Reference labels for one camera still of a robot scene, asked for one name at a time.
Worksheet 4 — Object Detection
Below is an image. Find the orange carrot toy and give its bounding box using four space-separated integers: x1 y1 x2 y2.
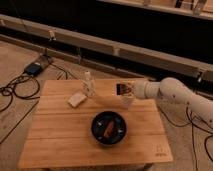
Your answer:
103 121 114 138

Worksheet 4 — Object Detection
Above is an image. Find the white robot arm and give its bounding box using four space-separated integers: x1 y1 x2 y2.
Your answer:
116 77 213 128

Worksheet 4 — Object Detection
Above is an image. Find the long wooden beam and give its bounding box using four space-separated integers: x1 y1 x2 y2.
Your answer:
0 14 213 82

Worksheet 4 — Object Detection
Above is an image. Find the black power adapter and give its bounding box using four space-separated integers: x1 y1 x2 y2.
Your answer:
24 63 42 76

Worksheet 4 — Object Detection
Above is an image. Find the wooden table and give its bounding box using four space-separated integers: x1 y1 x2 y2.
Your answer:
18 79 173 169

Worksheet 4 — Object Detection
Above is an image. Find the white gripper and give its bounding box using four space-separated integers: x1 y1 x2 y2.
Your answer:
116 81 145 99

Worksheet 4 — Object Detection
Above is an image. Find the white eraser block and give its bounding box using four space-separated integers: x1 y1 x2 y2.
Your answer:
68 92 87 107

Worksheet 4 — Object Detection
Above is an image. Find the small clear bottle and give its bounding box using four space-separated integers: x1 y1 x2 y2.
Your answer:
83 71 95 97

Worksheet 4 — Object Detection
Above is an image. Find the black bowl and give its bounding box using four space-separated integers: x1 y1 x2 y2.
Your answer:
91 111 127 145

